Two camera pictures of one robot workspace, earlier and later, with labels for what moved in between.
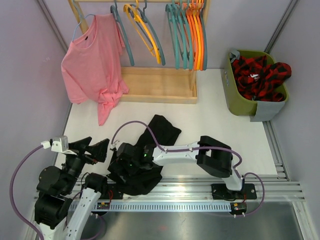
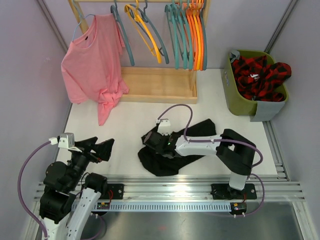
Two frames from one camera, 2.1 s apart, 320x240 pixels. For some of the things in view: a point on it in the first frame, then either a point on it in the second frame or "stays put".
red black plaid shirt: x=255 y=78 stays put
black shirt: x=161 y=132 to x=156 y=163
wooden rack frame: x=170 y=85 stays put
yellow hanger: x=139 y=23 stays put
